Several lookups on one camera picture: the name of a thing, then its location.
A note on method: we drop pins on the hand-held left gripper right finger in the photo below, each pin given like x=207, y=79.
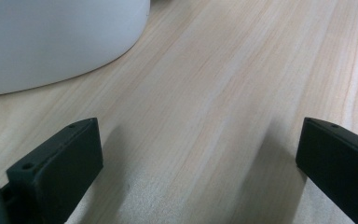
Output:
x=338, y=161

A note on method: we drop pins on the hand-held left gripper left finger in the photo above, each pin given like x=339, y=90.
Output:
x=56, y=168

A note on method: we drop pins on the white lidded trash bin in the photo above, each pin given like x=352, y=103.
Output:
x=49, y=40

